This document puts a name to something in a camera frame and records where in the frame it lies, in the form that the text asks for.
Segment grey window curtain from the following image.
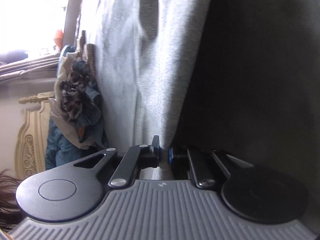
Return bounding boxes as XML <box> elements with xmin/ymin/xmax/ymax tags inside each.
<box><xmin>1</xmin><ymin>53</ymin><xmax>60</xmax><ymax>82</ymax></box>

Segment grey bed sheet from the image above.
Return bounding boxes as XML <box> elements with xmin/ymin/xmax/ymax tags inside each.
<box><xmin>175</xmin><ymin>0</ymin><xmax>319</xmax><ymax>204</ymax></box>

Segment beige checked garment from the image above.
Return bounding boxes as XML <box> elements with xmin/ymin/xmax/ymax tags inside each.
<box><xmin>79</xmin><ymin>30</ymin><xmax>96</xmax><ymax>79</ymax></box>

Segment grey sweatshirt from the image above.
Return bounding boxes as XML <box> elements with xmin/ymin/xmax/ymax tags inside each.
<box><xmin>97</xmin><ymin>0</ymin><xmax>210</xmax><ymax>180</ymax></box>

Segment person's brown hair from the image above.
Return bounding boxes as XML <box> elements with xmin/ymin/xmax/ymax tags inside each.
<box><xmin>0</xmin><ymin>169</ymin><xmax>24</xmax><ymax>232</ymax></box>

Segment blue denim jeans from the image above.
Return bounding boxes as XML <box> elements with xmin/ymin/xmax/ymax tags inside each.
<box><xmin>71</xmin><ymin>60</ymin><xmax>108</xmax><ymax>147</ymax></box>

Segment cream carved headboard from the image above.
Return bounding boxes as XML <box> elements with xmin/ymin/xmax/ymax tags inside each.
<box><xmin>15</xmin><ymin>92</ymin><xmax>54</xmax><ymax>180</ymax></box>

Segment black white plaid shirt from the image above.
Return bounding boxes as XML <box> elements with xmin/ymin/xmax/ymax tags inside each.
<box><xmin>59</xmin><ymin>72</ymin><xmax>89</xmax><ymax>122</ymax></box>

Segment orange bag on sill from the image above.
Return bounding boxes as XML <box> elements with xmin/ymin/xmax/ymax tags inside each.
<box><xmin>54</xmin><ymin>29</ymin><xmax>63</xmax><ymax>49</ymax></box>

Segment teal blue duvet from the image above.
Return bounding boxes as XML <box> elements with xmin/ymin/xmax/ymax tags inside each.
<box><xmin>45</xmin><ymin>46</ymin><xmax>109</xmax><ymax>170</ymax></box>

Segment white cream garment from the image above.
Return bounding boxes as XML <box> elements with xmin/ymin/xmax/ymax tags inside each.
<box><xmin>49</xmin><ymin>53</ymin><xmax>96</xmax><ymax>150</ymax></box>

